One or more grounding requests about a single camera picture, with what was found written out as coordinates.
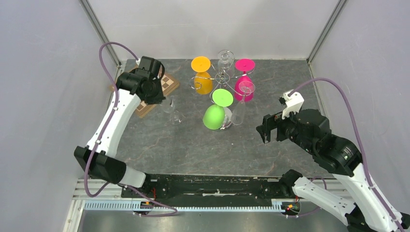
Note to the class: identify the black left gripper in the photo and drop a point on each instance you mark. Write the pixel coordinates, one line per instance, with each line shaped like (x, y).
(158, 98)

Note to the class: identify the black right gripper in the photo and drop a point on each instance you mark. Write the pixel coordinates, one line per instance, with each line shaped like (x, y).
(270, 121)

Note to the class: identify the clear round wine glass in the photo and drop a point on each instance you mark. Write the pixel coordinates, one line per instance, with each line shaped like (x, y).
(168, 105)

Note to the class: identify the clear ribbed flute glass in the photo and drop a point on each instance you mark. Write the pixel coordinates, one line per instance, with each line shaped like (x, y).
(240, 107)

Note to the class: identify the green plastic wine glass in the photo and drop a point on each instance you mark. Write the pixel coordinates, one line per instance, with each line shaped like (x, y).
(215, 116)

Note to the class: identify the chrome wire wine glass rack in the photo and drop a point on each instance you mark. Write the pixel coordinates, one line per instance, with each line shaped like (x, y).
(224, 82)

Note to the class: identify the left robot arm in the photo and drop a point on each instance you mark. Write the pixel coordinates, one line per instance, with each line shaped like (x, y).
(97, 157)

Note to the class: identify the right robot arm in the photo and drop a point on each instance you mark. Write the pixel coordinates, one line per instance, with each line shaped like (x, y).
(368, 210)

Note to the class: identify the pink plastic wine glass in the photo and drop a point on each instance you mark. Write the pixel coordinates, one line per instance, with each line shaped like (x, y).
(246, 66)

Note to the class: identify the orange plastic wine glass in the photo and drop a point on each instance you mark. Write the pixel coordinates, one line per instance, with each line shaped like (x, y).
(202, 81)

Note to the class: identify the clear tumbler wine glass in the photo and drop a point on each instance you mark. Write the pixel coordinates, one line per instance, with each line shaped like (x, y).
(225, 63)

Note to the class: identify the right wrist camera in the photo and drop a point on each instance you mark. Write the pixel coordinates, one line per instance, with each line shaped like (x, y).
(292, 102)

